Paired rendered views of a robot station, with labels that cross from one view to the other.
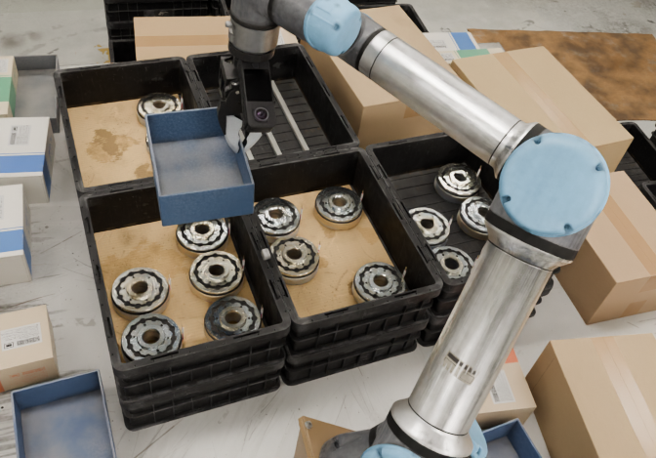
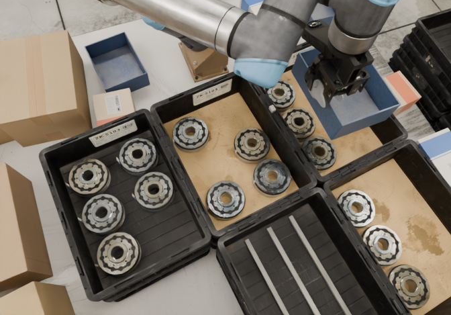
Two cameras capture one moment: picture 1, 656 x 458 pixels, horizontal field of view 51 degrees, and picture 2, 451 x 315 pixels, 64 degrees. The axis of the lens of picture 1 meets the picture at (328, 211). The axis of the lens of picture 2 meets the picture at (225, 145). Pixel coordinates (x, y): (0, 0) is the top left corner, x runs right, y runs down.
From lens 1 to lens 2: 1.30 m
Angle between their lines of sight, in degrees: 67
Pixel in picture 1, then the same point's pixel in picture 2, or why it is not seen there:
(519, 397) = (101, 99)
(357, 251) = (206, 166)
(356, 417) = not seen: hidden behind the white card
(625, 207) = not seen: outside the picture
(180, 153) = (360, 112)
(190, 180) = not seen: hidden behind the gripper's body
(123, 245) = (363, 142)
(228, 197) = (311, 54)
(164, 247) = (337, 146)
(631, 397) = (35, 78)
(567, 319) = (44, 183)
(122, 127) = (425, 262)
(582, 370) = (61, 91)
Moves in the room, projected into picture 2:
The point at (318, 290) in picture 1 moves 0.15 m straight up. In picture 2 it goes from (230, 130) to (233, 105)
